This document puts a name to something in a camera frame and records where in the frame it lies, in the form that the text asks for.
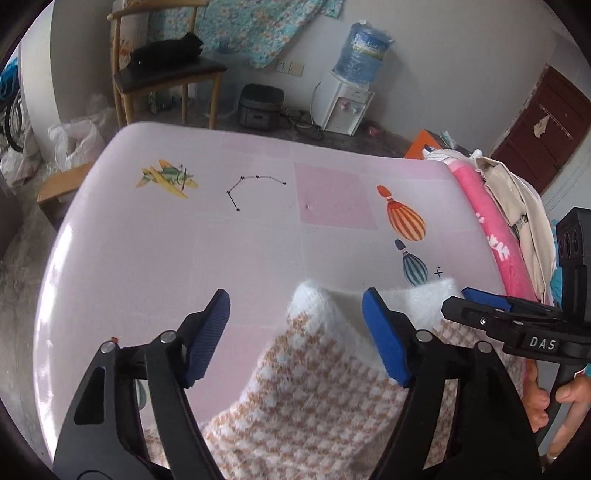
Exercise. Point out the white plastic bag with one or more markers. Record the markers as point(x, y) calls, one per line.
point(81, 140)

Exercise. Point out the beige cream garment pile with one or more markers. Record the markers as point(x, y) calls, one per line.
point(524, 212)

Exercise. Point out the pink cartoon bed sheet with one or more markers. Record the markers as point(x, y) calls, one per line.
point(168, 215)

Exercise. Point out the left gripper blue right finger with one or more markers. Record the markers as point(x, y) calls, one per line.
point(390, 331)

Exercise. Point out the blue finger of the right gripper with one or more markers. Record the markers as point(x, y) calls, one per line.
point(497, 301)

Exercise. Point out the right hand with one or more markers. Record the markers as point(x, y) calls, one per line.
point(535, 400)

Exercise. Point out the blue water jug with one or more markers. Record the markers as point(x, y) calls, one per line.
point(362, 54)

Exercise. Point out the pink floral blanket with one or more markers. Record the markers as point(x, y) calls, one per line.
point(504, 245)

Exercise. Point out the beige houndstooth wool coat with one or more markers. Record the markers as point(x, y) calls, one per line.
point(319, 405)

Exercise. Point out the dark red door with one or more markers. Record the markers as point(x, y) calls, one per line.
point(547, 132)

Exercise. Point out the teal floral hanging cloth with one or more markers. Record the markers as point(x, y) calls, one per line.
point(254, 30)

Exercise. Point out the small wooden stool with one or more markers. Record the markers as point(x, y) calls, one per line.
point(58, 191)

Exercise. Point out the wheelchair with blue bag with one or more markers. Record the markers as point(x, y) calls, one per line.
point(12, 119)

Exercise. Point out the white water dispenser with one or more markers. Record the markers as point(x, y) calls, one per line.
point(339, 106)

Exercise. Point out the orange box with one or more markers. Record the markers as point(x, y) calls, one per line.
point(425, 140)

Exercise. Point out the wooden chair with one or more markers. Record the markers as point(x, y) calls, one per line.
point(129, 83)

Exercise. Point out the teal blue quilt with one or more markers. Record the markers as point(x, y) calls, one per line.
point(556, 285)

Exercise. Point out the black garment on chair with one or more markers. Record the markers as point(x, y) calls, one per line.
point(167, 55)

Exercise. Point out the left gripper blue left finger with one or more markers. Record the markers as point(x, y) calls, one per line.
point(202, 332)

